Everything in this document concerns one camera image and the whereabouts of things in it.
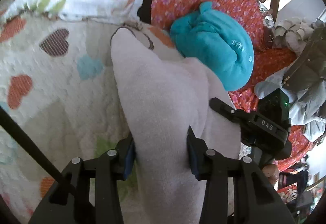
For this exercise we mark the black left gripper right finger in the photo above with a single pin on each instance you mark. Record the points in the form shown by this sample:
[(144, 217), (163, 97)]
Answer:
[(237, 191)]

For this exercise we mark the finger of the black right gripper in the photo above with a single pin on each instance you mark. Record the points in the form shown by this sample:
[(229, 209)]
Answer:
[(226, 111)]

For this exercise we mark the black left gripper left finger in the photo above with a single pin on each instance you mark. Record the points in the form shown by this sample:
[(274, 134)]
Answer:
[(87, 191)]

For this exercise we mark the pale pink knit sweater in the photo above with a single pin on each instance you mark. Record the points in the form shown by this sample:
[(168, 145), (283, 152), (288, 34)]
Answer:
[(161, 101)]

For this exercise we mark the bare right hand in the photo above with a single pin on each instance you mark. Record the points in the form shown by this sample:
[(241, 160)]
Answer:
[(272, 173)]

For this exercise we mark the grey green jacket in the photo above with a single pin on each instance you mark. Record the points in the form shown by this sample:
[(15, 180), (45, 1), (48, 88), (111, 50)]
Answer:
[(304, 79)]

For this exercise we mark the teal plush towel bundle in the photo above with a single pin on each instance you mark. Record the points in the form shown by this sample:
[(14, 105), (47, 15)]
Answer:
[(218, 41)]

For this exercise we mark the quilted heart pattern bedspread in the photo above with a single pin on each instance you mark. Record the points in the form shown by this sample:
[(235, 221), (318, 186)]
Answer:
[(57, 83)]

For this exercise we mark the red floral blanket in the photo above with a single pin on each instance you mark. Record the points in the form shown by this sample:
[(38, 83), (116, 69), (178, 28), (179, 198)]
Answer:
[(247, 13)]

